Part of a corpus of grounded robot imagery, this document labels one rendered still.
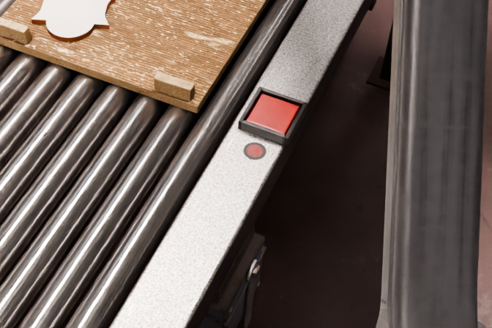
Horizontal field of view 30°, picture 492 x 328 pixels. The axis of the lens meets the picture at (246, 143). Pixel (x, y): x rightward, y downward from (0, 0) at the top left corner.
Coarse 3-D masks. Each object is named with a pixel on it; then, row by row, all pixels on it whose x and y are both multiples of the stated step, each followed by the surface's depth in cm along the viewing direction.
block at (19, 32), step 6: (0, 18) 136; (0, 24) 135; (6, 24) 135; (12, 24) 135; (18, 24) 135; (0, 30) 136; (6, 30) 135; (12, 30) 135; (18, 30) 134; (24, 30) 134; (0, 36) 137; (6, 36) 136; (12, 36) 136; (18, 36) 135; (24, 36) 135; (30, 36) 136; (24, 42) 135
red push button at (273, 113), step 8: (264, 96) 132; (256, 104) 131; (264, 104) 131; (272, 104) 131; (280, 104) 132; (288, 104) 132; (256, 112) 130; (264, 112) 130; (272, 112) 130; (280, 112) 130; (288, 112) 131; (296, 112) 131; (248, 120) 129; (256, 120) 129; (264, 120) 129; (272, 120) 129; (280, 120) 129; (288, 120) 130; (272, 128) 128; (280, 128) 128; (288, 128) 129
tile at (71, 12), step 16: (48, 0) 141; (64, 0) 141; (80, 0) 141; (96, 0) 142; (112, 0) 142; (48, 16) 139; (64, 16) 139; (80, 16) 139; (96, 16) 139; (48, 32) 138; (64, 32) 137; (80, 32) 137
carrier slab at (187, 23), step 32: (32, 0) 142; (128, 0) 144; (160, 0) 144; (192, 0) 144; (224, 0) 145; (256, 0) 145; (32, 32) 138; (96, 32) 138; (128, 32) 139; (160, 32) 139; (192, 32) 139; (224, 32) 140; (64, 64) 135; (96, 64) 134; (128, 64) 134; (160, 64) 135; (192, 64) 135; (224, 64) 135; (160, 96) 131
